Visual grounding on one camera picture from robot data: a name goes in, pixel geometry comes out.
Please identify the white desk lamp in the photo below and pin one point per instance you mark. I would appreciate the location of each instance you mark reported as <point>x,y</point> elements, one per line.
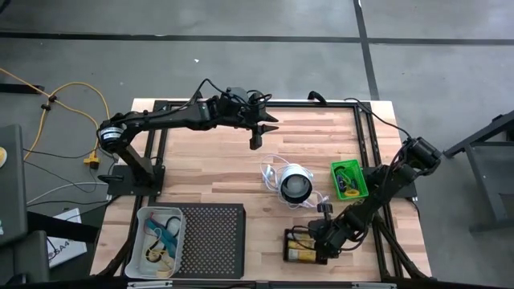
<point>296,186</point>

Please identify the white printed box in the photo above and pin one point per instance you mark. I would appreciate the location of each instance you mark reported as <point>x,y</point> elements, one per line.
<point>66,253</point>

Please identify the grey desk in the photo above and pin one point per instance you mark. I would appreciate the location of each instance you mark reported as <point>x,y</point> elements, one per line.
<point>12,188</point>

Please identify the black floor bar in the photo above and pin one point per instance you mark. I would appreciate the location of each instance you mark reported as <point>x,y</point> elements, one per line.
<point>20,88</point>

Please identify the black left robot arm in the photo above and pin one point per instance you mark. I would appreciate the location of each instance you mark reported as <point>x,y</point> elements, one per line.
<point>160,120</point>

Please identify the black mesh tray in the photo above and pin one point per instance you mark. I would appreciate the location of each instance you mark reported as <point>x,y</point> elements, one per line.
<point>286,249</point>

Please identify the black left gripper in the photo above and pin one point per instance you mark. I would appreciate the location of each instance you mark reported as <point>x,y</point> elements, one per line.
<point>245,114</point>

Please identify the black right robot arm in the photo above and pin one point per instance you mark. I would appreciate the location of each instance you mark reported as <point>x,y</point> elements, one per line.
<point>385,192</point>

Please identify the dark grey chair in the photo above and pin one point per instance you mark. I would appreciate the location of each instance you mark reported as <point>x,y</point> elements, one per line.
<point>24,257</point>

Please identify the black perforated metal riser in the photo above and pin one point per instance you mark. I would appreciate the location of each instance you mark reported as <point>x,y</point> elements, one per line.
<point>213,241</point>

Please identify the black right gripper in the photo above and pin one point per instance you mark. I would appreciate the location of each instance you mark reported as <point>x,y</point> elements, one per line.
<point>333,230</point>

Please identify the black aluminium rig frame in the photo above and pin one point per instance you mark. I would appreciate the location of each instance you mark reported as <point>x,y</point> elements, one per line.
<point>261,104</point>

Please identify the black metal cart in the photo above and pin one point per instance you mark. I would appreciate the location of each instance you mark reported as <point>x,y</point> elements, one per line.
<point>482,176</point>

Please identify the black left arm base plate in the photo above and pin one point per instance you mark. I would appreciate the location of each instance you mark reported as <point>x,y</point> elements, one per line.
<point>118,182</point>

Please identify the thin red rubber band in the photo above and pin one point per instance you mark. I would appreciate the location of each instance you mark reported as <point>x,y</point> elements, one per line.
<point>150,218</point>

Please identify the black flat bar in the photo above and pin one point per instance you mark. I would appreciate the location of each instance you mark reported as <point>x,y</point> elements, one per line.
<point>60,226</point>

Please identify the green plastic basket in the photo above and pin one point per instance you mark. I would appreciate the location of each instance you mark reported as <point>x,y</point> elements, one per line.
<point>361,188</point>

